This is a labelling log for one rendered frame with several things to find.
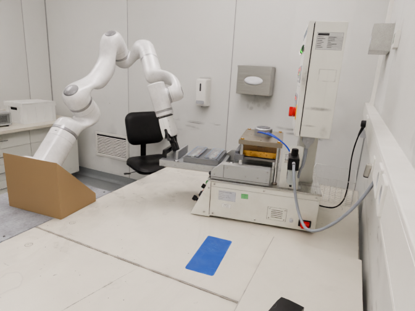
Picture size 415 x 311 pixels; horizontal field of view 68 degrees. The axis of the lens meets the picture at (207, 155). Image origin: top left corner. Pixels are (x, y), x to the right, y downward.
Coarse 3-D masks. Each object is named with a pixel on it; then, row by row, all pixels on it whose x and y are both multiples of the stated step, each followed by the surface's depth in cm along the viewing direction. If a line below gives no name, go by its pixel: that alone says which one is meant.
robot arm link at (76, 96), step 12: (108, 36) 156; (120, 36) 160; (108, 48) 157; (120, 48) 162; (108, 60) 157; (96, 72) 153; (108, 72) 157; (72, 84) 144; (84, 84) 145; (96, 84) 150; (72, 96) 140; (84, 96) 143; (72, 108) 144; (84, 108) 146
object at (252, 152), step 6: (246, 144) 142; (246, 150) 132; (252, 150) 132; (258, 150) 133; (264, 150) 133; (270, 150) 134; (246, 156) 133; (252, 156) 132; (258, 156) 131; (264, 156) 130; (270, 156) 130
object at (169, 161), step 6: (186, 144) 156; (180, 150) 145; (186, 150) 154; (168, 156) 148; (174, 156) 148; (180, 156) 147; (228, 156) 154; (162, 162) 142; (168, 162) 141; (174, 162) 140; (180, 162) 140; (186, 162) 140; (186, 168) 140; (192, 168) 139; (198, 168) 138; (204, 168) 138; (210, 168) 137
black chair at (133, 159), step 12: (132, 120) 302; (144, 120) 309; (156, 120) 316; (132, 132) 302; (144, 132) 309; (156, 132) 316; (132, 144) 307; (144, 144) 322; (144, 156) 315; (156, 156) 319; (132, 168) 293; (144, 168) 282; (156, 168) 287
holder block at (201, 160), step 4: (188, 152) 147; (204, 152) 149; (208, 152) 149; (224, 152) 151; (184, 156) 140; (200, 156) 142; (220, 156) 144; (224, 156) 150; (184, 160) 140; (188, 160) 140; (192, 160) 139; (196, 160) 139; (200, 160) 138; (204, 160) 138; (208, 160) 137; (212, 160) 137; (216, 160) 136; (220, 160) 141; (204, 164) 138; (208, 164) 138; (212, 164) 137; (216, 164) 137
